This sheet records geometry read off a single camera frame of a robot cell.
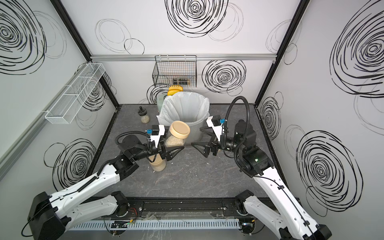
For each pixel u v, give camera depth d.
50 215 0.38
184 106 0.93
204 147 0.52
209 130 0.64
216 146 0.52
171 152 0.57
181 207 0.75
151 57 1.85
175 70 0.96
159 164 0.79
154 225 0.96
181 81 0.87
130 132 0.48
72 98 0.76
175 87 1.01
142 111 1.02
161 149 0.57
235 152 0.50
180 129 0.59
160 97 1.03
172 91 0.98
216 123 0.50
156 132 0.54
